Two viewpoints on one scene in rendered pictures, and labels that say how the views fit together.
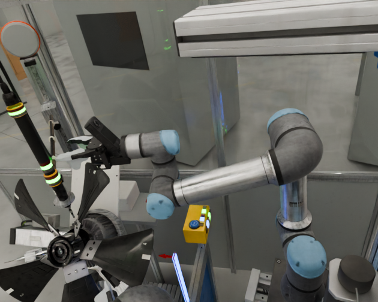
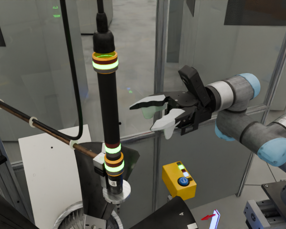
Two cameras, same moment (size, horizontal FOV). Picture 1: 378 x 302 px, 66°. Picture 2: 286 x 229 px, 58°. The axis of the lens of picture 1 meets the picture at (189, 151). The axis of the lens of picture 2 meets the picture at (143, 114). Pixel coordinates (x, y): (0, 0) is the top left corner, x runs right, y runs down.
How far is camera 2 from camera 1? 0.79 m
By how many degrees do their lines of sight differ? 31
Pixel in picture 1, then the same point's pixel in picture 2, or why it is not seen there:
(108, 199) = not seen: hidden behind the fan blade
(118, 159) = (202, 115)
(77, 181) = (36, 178)
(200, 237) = (191, 191)
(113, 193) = not seen: hidden behind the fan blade
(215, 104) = (160, 63)
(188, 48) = not seen: outside the picture
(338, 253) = (231, 175)
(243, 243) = (165, 194)
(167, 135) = (252, 78)
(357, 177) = (252, 111)
